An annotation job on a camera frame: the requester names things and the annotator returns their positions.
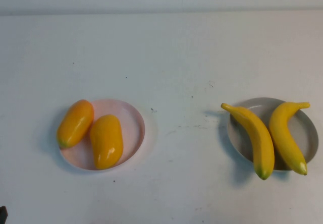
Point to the orange-yellow mango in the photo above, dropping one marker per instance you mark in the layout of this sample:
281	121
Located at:
75	123
107	140

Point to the yellow banana with green tip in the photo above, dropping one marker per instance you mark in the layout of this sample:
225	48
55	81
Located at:
257	133

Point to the pink round plate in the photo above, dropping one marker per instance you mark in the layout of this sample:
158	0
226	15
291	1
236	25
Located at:
131	123

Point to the grey round plate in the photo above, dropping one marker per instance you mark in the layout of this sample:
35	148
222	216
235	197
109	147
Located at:
252	145

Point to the yellow banana with pale tip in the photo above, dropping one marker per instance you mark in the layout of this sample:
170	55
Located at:
285	133

